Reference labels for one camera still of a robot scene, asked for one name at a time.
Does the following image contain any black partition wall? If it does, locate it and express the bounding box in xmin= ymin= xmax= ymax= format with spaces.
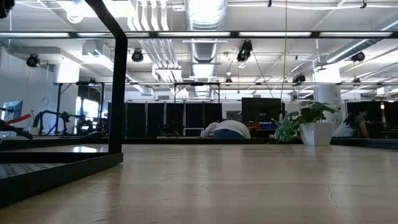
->
xmin=107 ymin=101 xmax=223 ymax=139
xmin=345 ymin=101 xmax=398 ymax=139

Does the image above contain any silver ventilation duct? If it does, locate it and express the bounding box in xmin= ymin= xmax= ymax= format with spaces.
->
xmin=185 ymin=0 xmax=228 ymax=100

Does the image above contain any white LED light bar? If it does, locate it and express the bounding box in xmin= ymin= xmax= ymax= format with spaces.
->
xmin=157 ymin=30 xmax=231 ymax=38
xmin=238 ymin=30 xmax=312 ymax=38
xmin=76 ymin=32 xmax=114 ymax=38
xmin=319 ymin=30 xmax=394 ymax=38
xmin=0 ymin=32 xmax=71 ymax=39

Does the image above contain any black equipment piece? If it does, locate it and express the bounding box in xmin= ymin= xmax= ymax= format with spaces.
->
xmin=0 ymin=120 xmax=34 ymax=140

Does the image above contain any red bar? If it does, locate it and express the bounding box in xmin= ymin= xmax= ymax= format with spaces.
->
xmin=4 ymin=113 xmax=33 ymax=126

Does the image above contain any large black screen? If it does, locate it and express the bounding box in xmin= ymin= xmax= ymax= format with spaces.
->
xmin=241 ymin=97 xmax=283 ymax=124

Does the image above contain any white round column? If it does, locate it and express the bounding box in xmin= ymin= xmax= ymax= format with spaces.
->
xmin=313 ymin=67 xmax=343 ymax=128

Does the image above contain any green plant in white pot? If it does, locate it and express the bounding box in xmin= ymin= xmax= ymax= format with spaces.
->
xmin=269 ymin=100 xmax=339 ymax=147

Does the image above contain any person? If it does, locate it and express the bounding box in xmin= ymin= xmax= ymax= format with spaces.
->
xmin=200 ymin=119 xmax=251 ymax=139
xmin=333 ymin=108 xmax=371 ymax=139

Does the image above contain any black perforated metal tray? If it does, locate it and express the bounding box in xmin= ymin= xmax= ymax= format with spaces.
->
xmin=0 ymin=0 xmax=129 ymax=208

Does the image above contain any computer monitor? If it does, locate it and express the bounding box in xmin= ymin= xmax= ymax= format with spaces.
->
xmin=1 ymin=100 xmax=24 ymax=123

